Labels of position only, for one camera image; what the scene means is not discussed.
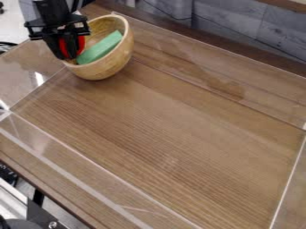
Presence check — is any black metal bracket with screw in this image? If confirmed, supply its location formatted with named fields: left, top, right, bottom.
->
left=27, top=199, right=69, bottom=229

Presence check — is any green rectangular block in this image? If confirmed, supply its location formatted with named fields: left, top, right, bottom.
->
left=76, top=30, right=121, bottom=64

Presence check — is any grey post top left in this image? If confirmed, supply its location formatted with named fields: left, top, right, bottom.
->
left=17, top=0, right=39, bottom=21

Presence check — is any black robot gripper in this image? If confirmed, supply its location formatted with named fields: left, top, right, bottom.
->
left=24, top=14, right=91, bottom=60

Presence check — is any red plush fruit green stem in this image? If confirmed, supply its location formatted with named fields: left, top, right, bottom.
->
left=57, top=35, right=87, bottom=60

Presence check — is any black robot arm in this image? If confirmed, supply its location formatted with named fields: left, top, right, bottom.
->
left=19, top=0, right=95, bottom=60

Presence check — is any clear acrylic tray enclosure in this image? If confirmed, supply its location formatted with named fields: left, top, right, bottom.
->
left=0, top=11, right=306, bottom=229

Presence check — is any wooden bowl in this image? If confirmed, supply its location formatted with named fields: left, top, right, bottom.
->
left=63, top=14, right=134, bottom=81

